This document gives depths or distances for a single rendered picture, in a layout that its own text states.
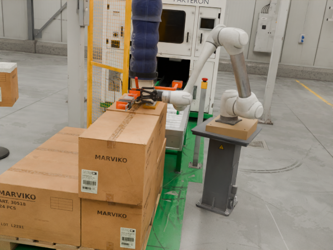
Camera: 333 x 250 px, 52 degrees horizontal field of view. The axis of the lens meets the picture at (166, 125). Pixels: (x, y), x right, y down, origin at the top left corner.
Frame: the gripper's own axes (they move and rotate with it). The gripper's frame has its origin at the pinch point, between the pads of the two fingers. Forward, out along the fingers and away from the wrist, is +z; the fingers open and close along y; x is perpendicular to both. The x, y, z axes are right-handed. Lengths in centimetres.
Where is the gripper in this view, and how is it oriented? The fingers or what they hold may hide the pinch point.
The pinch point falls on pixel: (135, 93)
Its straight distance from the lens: 253.7
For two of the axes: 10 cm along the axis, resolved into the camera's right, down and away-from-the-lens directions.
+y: -0.7, 9.5, 3.0
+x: 1.3, -2.9, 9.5
